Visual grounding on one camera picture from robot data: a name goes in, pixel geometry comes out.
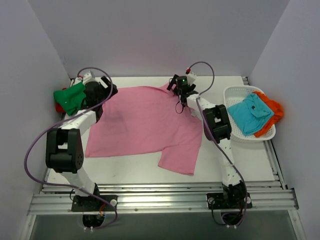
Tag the orange t-shirt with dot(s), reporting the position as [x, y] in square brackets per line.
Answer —
[278, 113]

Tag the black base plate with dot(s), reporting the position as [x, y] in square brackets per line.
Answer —
[226, 200]
[92, 204]

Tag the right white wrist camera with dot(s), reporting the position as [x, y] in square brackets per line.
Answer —
[191, 76]

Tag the green folded t-shirt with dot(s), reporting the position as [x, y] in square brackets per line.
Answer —
[76, 97]

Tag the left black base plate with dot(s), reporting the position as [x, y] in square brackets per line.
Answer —
[92, 204]

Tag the turquoise t-shirt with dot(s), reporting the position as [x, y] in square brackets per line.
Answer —
[250, 115]

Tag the aluminium rail frame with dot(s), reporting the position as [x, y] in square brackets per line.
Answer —
[143, 187]

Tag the red folded t-shirt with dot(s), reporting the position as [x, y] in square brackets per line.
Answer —
[60, 98]

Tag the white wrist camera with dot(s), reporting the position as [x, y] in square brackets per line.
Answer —
[191, 76]
[86, 76]

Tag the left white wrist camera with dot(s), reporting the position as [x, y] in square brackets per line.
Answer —
[86, 76]

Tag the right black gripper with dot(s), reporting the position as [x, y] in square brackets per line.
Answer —
[172, 83]

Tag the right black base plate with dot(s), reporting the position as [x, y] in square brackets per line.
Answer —
[226, 200]

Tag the pink t-shirt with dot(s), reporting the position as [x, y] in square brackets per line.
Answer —
[143, 119]

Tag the white perforated plastic basket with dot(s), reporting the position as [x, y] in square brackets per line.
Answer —
[233, 95]

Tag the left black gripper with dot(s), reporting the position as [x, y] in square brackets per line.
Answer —
[108, 85]

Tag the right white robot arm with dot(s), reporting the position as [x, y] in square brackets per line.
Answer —
[217, 128]

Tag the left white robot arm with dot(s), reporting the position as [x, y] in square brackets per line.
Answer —
[64, 148]

